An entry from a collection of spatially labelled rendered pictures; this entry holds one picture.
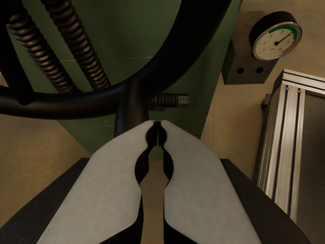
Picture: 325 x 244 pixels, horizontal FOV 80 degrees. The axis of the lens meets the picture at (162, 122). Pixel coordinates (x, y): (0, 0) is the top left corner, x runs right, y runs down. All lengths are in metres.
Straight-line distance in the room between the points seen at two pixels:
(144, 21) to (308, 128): 0.70
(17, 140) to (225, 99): 1.07
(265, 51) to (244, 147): 0.69
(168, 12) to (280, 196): 0.58
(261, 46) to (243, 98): 0.81
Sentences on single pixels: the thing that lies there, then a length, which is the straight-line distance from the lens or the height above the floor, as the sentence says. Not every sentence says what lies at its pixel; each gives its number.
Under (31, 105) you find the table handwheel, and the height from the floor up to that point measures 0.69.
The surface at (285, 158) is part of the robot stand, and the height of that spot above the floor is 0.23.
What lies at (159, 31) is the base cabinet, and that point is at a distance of 0.36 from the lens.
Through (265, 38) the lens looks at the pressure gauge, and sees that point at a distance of 0.33.
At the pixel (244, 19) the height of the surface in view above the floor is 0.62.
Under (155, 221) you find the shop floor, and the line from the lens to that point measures 0.85.
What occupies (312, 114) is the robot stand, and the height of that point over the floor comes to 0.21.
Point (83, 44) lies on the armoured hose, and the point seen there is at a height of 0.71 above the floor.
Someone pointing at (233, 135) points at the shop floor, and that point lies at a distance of 0.99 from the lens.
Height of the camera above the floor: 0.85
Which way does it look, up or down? 60 degrees down
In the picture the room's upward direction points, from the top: 4 degrees counter-clockwise
